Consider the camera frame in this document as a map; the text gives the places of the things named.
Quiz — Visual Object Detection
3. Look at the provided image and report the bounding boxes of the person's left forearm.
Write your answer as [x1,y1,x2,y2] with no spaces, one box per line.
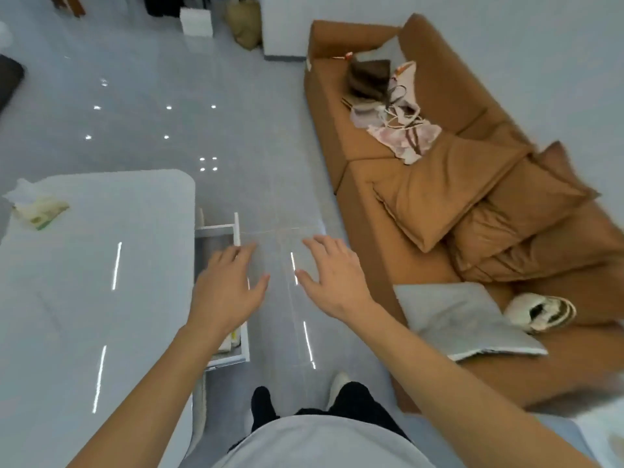
[67,322,232,468]

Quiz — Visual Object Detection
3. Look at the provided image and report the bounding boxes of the white cabinet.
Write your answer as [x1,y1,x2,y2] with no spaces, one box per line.
[261,0,319,62]

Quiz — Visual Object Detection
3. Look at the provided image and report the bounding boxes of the white glossy table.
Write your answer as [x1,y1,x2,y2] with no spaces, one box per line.
[0,169,197,468]

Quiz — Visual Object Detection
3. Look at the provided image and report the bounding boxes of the paper item in drawer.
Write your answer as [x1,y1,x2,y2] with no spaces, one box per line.
[214,326,243,354]

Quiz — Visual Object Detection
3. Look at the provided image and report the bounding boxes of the black mat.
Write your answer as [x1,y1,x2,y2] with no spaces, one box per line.
[0,54,25,113]

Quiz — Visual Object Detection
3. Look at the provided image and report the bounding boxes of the person's right hand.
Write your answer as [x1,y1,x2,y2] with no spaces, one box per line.
[295,235,379,323]

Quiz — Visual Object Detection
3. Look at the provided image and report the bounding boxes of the wooden chair leg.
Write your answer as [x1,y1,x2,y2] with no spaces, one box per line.
[49,0,86,18]

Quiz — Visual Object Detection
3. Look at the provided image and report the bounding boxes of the dark brown folded cloth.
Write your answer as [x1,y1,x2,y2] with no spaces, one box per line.
[346,58,394,101]

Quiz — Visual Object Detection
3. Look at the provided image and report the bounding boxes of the white open drawer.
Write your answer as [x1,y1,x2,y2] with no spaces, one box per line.
[194,208,251,371]

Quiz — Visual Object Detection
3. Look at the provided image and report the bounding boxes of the person's black trousers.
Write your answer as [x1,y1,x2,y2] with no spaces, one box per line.
[250,382,411,443]

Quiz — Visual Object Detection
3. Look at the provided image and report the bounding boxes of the green and white tissue packet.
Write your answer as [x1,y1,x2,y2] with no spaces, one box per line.
[2,178,70,232]

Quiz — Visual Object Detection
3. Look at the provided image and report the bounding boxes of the flat brown cushion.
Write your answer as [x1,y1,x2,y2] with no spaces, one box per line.
[373,134,533,254]

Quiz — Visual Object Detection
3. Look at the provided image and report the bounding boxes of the tan woven bag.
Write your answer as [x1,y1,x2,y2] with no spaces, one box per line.
[225,0,263,50]

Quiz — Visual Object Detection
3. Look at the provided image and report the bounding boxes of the person's right forearm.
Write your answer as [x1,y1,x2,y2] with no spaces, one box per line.
[351,302,588,468]

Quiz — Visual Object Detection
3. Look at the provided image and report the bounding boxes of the black hanging clothes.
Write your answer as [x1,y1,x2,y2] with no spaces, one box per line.
[144,0,184,19]

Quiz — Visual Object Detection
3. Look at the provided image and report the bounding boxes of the person's left hand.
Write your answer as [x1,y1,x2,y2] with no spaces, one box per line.
[188,242,271,338]

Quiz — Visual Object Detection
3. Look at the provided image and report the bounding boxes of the grey cushion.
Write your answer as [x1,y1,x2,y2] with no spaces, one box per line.
[394,282,550,362]

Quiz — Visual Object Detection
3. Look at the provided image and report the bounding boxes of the plump brown cushion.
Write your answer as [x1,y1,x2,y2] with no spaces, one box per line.
[448,140,601,269]

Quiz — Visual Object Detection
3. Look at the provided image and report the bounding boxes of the person's white slipper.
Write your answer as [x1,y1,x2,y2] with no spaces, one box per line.
[327,372,351,406]

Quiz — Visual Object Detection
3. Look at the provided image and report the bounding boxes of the white box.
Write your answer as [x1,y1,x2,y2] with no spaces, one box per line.
[179,7,214,40]

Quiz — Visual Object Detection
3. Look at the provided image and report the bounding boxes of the person's grey shirt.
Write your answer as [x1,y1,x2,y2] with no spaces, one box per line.
[178,415,436,468]

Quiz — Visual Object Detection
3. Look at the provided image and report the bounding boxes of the brown fabric sofa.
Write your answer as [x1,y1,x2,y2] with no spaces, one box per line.
[305,13,624,416]

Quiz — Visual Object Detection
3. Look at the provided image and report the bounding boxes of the floral patterned cloth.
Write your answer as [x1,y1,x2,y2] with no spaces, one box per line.
[351,60,442,165]

